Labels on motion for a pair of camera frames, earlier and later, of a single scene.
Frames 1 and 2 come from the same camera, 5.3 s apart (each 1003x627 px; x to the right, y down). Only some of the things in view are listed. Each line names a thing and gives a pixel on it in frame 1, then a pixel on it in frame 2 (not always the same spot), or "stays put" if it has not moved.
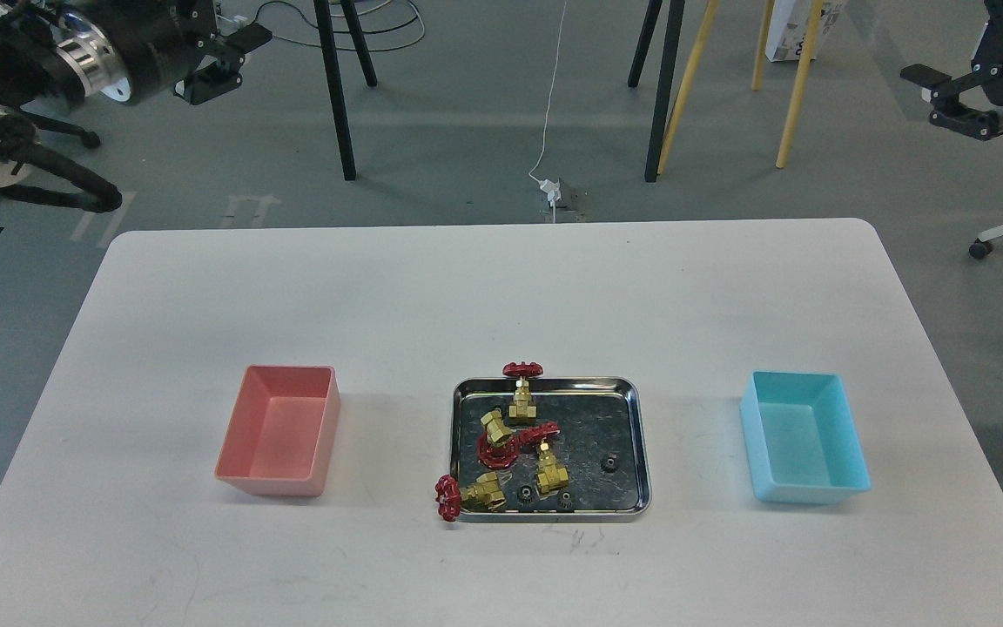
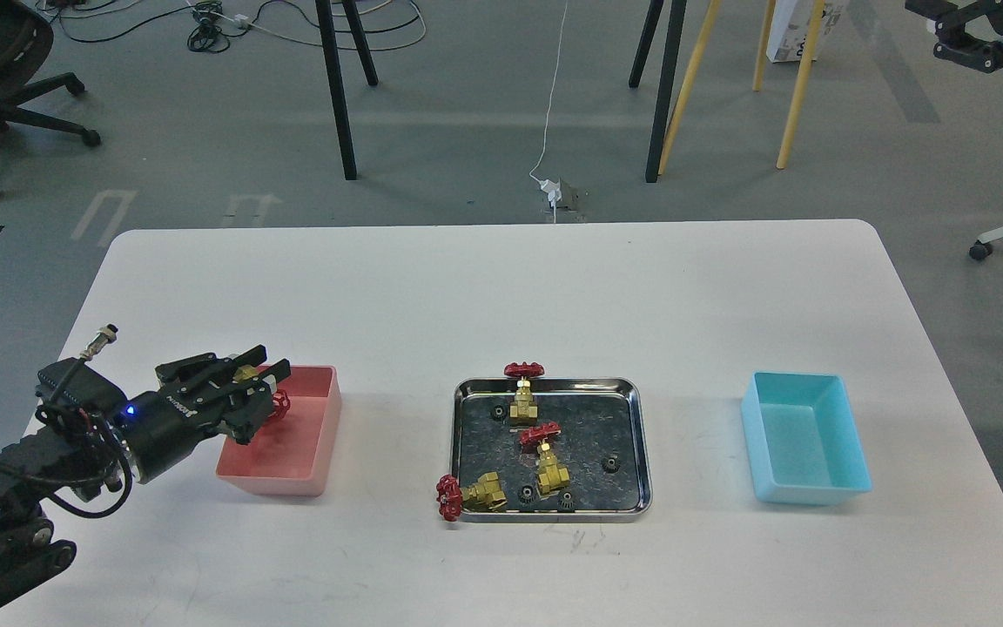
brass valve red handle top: [522, 407] stays put
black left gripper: [178, 43] to [196, 399]
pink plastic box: [281, 434] stays put
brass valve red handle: [449, 495] stays put
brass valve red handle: [498, 446] to [280, 398]
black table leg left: [336, 87] stays put
